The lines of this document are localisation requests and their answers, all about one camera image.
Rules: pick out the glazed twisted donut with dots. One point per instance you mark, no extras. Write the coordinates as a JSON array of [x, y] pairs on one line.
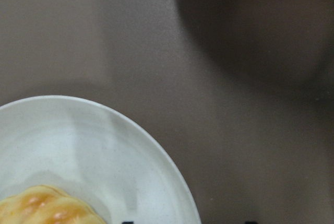
[[46, 204]]

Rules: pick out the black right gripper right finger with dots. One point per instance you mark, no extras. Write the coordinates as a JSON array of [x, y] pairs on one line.
[[250, 222]]

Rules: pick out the cream round plate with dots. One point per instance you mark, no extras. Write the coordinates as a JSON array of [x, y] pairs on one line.
[[93, 153]]

